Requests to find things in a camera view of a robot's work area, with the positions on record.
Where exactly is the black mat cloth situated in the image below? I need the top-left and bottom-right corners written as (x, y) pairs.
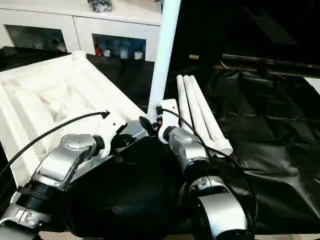
top-left (0, 44), bottom-right (320, 236)

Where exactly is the white plastic table top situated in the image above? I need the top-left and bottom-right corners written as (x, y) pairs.
top-left (0, 50), bottom-right (149, 201)

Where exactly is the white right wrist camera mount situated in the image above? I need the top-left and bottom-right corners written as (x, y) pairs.
top-left (156, 98), bottom-right (181, 145)

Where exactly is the black left wrist camera cable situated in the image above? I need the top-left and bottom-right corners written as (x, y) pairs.
top-left (0, 110), bottom-right (111, 176)

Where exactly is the white sideboard cabinet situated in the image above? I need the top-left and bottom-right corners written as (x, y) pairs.
top-left (0, 0), bottom-right (162, 62)

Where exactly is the white plastic table leg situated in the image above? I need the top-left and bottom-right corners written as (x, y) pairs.
top-left (176, 74), bottom-right (198, 136)
top-left (189, 74), bottom-right (234, 155)
top-left (145, 0), bottom-right (183, 123)
top-left (182, 74), bottom-right (226, 158)

